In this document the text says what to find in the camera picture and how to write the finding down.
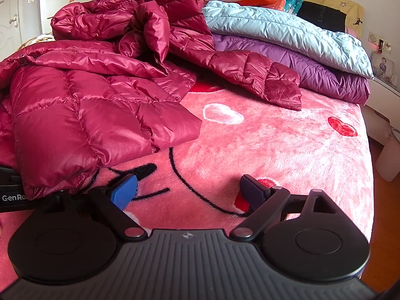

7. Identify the white waste bin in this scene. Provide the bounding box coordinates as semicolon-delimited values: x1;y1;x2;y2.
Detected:
375;129;400;182

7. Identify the black cloth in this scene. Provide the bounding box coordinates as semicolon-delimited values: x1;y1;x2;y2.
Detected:
296;1;347;33

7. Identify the white nightstand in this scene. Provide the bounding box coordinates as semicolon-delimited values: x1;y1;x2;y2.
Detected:
364;75;400;140

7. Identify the white door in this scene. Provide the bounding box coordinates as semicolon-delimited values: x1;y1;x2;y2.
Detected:
0;0;41;54

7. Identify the pink heart print blanket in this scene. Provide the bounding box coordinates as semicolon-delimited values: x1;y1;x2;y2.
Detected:
0;33;376;288

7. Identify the purple down jacket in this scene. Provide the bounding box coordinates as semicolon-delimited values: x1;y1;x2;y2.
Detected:
212;34;371;105

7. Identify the red down jacket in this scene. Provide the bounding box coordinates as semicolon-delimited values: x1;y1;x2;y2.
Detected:
0;0;303;201

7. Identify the wall socket with charger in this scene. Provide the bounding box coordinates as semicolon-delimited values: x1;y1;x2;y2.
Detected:
376;39;393;54

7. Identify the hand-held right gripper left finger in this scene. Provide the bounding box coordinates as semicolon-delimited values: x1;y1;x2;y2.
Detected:
37;173;150;242

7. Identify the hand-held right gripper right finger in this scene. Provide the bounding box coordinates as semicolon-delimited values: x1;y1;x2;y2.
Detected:
229;174;351;243

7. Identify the light blue down jacket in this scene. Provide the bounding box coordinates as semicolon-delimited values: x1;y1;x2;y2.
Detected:
202;0;375;80

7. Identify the photo frame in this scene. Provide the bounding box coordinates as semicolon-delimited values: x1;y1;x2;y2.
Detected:
371;51;395;79

